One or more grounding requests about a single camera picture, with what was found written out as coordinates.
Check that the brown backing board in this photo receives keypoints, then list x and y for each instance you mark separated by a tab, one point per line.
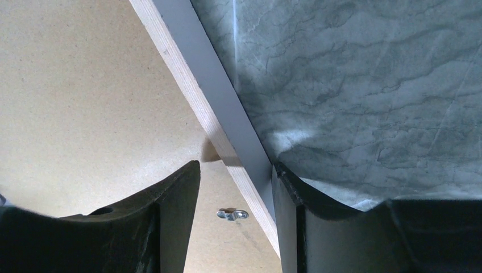
91	114

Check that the wooden picture frame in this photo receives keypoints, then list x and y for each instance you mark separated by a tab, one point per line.
182	42

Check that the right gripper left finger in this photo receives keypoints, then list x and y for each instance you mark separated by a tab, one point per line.
148	231

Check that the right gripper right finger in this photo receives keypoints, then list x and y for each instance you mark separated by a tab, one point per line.
320	234

